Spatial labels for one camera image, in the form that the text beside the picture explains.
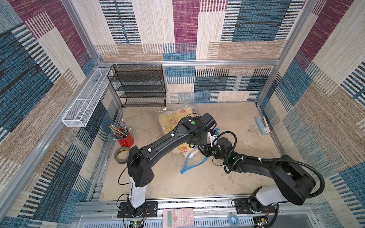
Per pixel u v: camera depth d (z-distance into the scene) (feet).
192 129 1.72
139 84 3.56
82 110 2.39
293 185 1.43
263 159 1.76
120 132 3.01
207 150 2.49
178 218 2.30
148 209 2.39
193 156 2.86
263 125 3.41
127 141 3.02
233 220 2.33
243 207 2.40
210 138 2.60
